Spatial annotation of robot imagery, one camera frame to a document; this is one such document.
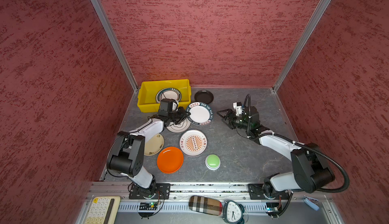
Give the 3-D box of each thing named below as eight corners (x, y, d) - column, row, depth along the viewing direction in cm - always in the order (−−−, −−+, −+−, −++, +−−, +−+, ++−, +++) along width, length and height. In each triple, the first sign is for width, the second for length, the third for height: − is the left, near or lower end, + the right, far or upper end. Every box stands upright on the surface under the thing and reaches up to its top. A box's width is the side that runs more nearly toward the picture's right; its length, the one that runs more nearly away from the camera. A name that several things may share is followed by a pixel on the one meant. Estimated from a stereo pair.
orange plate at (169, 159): (155, 173, 82) (154, 172, 80) (159, 148, 91) (159, 146, 89) (182, 173, 82) (182, 172, 80) (184, 148, 91) (184, 146, 89)
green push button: (205, 169, 83) (205, 168, 81) (204, 155, 88) (204, 154, 86) (220, 170, 83) (221, 168, 81) (219, 155, 88) (219, 154, 86)
